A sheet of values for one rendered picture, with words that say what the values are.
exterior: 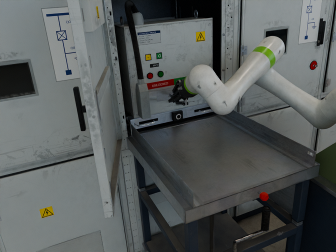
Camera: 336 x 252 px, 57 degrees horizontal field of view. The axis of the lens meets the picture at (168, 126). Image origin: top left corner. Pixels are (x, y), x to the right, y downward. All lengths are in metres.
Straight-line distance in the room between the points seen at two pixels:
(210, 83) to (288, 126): 1.08
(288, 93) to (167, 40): 0.66
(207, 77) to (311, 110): 0.65
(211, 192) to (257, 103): 0.93
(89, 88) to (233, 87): 0.63
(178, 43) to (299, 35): 0.78
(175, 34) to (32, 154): 0.91
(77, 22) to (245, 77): 0.76
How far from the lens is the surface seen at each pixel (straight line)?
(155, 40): 1.61
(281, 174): 1.31
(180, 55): 1.68
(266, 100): 2.01
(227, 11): 1.75
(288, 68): 2.07
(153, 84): 1.65
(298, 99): 1.68
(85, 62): 0.89
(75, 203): 1.73
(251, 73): 1.39
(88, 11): 1.04
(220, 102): 1.25
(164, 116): 1.71
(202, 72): 1.23
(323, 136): 2.53
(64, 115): 1.51
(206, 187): 1.20
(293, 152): 1.45
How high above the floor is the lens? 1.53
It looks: 23 degrees down
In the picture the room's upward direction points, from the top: 4 degrees counter-clockwise
